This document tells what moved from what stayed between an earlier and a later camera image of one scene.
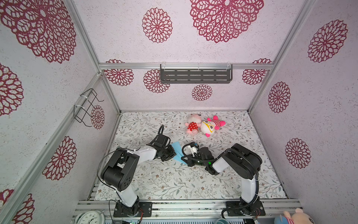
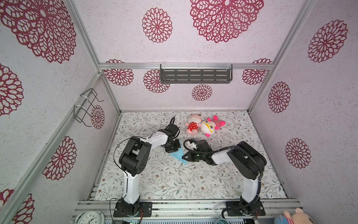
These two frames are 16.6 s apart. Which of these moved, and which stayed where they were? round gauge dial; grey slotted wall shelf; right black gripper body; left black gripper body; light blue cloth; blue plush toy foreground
Moved: right black gripper body; left black gripper body
Stayed: round gauge dial; light blue cloth; grey slotted wall shelf; blue plush toy foreground
